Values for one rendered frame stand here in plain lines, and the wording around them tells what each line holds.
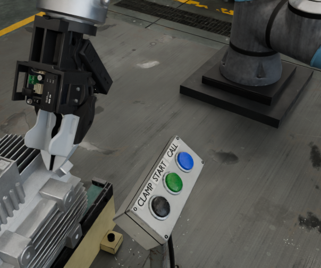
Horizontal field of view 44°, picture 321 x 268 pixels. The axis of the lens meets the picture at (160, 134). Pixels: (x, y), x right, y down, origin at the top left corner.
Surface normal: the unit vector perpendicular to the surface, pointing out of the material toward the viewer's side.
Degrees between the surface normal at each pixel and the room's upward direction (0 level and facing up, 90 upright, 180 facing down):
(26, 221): 0
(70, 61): 90
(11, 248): 0
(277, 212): 0
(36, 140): 86
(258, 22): 79
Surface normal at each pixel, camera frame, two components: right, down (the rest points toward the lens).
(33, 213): 0.01, -0.77
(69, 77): 0.92, 0.25
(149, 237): -0.39, 0.59
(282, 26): -0.73, 0.14
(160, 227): 0.58, -0.44
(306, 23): -0.62, 0.58
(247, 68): -0.30, 0.27
